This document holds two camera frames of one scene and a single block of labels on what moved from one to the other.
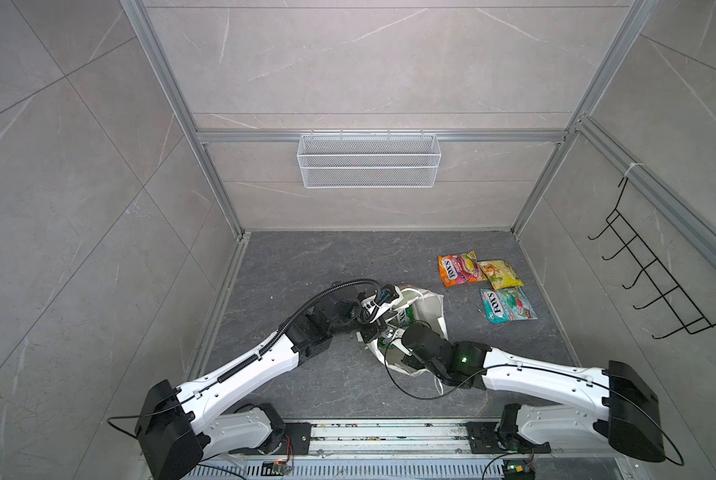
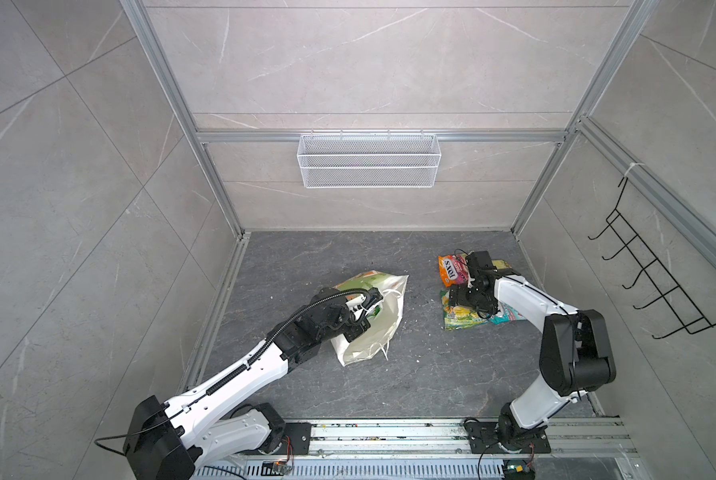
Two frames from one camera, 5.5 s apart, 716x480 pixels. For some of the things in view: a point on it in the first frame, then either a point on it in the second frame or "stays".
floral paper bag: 420,306 to 383,317
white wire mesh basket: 361,161 stays
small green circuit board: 516,469 stays
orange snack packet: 457,269 stays
